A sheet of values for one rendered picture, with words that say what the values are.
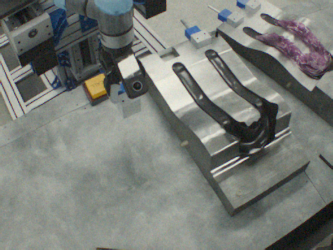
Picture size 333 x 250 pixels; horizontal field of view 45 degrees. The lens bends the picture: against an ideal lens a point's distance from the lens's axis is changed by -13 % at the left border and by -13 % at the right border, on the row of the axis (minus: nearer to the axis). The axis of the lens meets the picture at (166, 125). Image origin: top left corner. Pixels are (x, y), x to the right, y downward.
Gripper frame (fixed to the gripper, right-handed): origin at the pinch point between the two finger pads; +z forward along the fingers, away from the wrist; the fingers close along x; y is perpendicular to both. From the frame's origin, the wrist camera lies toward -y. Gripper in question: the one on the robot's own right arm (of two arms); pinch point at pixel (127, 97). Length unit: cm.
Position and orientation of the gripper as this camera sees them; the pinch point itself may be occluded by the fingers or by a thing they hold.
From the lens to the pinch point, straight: 111.6
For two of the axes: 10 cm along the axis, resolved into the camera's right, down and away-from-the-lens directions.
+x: -8.7, 4.1, -2.6
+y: -4.9, -7.4, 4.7
